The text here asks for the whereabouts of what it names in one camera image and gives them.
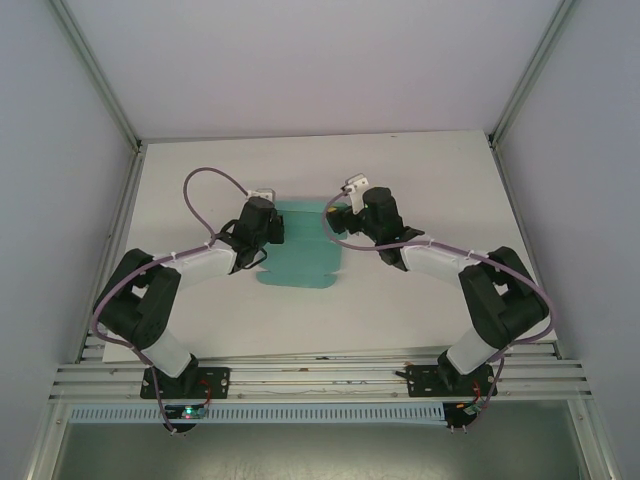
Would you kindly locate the teal paper box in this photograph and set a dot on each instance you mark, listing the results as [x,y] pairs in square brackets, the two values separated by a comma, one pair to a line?
[305,255]

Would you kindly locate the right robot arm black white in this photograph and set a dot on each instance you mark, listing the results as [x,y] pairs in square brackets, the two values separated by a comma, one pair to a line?
[500,305]

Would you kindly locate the circuit board with green light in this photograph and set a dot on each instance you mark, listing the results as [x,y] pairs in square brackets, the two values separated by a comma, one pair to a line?
[187,412]

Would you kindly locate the small circuit board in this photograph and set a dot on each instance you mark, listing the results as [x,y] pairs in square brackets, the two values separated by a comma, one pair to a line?
[471,409]

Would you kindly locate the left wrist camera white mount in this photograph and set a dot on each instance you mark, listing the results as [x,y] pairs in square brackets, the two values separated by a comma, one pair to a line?
[261,194]

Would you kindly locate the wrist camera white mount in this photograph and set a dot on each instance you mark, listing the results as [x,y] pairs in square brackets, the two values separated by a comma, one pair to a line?
[357,187]
[261,194]

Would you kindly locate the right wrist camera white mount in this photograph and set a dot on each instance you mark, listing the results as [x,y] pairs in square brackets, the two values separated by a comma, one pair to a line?
[357,187]

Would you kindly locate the aluminium table side rail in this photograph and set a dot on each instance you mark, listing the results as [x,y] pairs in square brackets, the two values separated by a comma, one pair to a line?
[131,185]
[515,210]

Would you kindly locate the aluminium rail beam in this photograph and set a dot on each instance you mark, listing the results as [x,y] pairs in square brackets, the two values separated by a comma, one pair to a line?
[320,382]

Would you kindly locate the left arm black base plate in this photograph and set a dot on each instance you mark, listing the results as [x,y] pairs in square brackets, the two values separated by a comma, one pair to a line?
[215,382]

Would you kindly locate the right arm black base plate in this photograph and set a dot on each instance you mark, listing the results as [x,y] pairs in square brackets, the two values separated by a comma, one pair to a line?
[425,382]

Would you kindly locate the aluminium corner post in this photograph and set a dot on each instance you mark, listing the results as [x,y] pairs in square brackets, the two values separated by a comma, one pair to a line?
[530,65]
[95,65]

